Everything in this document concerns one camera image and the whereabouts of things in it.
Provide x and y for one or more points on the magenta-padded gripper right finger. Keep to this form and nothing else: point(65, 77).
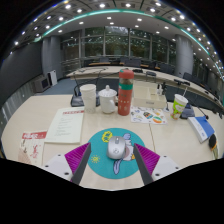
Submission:
point(148, 160)

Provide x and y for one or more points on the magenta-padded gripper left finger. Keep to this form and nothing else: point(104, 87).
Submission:
point(76, 159)

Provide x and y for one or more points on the silver grey computer mouse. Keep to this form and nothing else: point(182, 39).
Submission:
point(116, 147)

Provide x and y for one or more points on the round teal cartoon mouse pad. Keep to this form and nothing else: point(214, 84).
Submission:
point(100, 166)

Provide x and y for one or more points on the white printed document sheet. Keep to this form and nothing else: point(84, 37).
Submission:
point(65, 125)

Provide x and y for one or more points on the colourful sticker sheet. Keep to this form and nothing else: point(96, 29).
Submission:
point(148, 115)

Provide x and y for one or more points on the red and white brochure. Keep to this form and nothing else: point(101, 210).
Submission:
point(31, 148)

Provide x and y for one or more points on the dark desk microphone base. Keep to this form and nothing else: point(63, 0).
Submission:
point(76, 100)
point(187, 112)

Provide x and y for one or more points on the green printed paper cup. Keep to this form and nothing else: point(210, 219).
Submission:
point(178, 106)

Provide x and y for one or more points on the blue and white book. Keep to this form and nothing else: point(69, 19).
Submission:
point(201, 128)

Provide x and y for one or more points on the white cardboard box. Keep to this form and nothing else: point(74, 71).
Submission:
point(148, 97)

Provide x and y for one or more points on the white lidded ceramic mug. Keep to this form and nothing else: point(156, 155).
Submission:
point(107, 100)

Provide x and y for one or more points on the red bottle with green band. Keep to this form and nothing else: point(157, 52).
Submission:
point(125, 95)

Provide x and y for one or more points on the grey box monitor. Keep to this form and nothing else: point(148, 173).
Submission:
point(41, 84)

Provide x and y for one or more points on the white standing panel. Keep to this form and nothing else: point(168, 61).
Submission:
point(52, 77)

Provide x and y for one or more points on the long curved conference desk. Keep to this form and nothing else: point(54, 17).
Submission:
point(110, 70)

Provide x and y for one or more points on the row of dark office chairs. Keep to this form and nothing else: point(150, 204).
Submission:
point(133, 62)

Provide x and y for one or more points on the group of ceiling lights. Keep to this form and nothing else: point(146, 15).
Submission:
point(102, 5)

